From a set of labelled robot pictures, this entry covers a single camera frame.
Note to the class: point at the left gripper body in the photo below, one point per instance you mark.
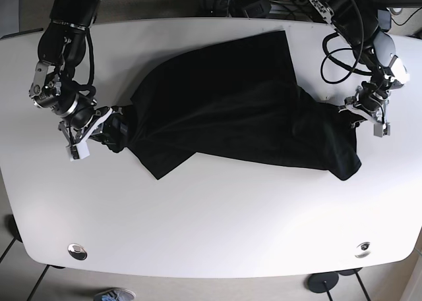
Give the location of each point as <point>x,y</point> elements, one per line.
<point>371,99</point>

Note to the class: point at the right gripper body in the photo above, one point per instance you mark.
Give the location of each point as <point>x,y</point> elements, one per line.
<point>73,103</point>

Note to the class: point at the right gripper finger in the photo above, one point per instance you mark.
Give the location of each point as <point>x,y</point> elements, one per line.
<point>114,133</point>

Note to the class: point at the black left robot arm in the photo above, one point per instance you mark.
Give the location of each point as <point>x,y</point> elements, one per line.
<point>375,56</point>

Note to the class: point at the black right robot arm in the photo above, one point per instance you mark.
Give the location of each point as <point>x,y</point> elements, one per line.
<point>67,40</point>

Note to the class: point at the left silver table grommet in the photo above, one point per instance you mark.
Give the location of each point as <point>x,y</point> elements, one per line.
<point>77,252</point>

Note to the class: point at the silver table grommet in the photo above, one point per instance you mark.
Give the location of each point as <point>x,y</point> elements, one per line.
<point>362,250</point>
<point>77,252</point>

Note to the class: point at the right silver table grommet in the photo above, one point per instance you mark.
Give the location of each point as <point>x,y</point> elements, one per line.
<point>362,250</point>

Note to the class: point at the left grey shoe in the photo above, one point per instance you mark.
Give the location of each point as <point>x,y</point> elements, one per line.
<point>115,294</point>

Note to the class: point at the black round stand base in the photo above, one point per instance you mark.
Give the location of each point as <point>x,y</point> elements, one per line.
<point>322,282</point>

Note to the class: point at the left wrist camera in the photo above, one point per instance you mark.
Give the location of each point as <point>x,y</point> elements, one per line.
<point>381,129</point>

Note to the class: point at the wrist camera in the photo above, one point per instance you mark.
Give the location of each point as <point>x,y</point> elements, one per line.
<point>78,151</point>
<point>381,129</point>

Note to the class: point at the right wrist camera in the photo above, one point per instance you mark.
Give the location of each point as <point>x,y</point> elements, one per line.
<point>78,151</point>

